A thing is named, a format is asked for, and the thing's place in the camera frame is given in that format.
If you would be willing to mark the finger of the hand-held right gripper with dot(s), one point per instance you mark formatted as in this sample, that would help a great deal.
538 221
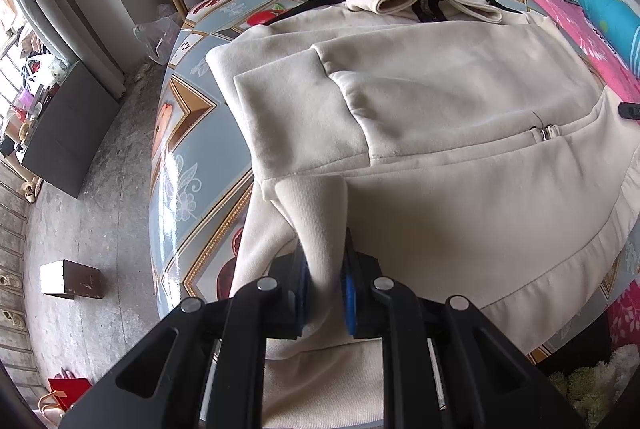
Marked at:
630 111

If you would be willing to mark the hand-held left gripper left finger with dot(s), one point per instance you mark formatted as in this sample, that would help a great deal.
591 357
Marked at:
300 294

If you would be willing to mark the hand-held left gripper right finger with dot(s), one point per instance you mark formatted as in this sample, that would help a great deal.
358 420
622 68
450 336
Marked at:
350 304

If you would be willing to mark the cream jacket with black trim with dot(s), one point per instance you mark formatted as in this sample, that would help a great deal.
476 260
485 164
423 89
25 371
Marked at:
450 159

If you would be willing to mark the teal pillow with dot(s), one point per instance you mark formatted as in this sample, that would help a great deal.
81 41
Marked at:
610 19

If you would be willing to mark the pink floral blanket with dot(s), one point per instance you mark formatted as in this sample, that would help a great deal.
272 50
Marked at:
565 19

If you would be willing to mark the table with patterned tablecloth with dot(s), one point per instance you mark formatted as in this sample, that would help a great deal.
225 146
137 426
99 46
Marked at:
200 169

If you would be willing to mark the small brown box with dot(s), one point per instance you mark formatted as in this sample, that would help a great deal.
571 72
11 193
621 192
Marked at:
80 281

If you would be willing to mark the red gift bag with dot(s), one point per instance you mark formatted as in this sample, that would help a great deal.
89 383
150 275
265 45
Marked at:
72 391

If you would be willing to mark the green fuzzy cloth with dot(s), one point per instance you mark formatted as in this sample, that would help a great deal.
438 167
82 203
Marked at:
590 384

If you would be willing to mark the dark grey cabinet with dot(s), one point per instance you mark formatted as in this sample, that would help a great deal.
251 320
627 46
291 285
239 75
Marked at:
70 129

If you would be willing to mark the beige slippers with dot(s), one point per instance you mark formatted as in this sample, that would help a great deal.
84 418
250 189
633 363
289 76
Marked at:
31 191

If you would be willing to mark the beige shoe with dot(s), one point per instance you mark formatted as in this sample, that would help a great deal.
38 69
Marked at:
11 284
11 319

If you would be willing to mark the clear plastic bag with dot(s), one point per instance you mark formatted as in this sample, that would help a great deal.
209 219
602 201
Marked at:
157 36

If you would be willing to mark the metal window railing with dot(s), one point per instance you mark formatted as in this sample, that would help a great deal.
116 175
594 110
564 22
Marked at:
10 219

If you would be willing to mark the white plastic bag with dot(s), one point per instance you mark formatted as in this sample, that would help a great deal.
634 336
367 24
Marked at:
47 76

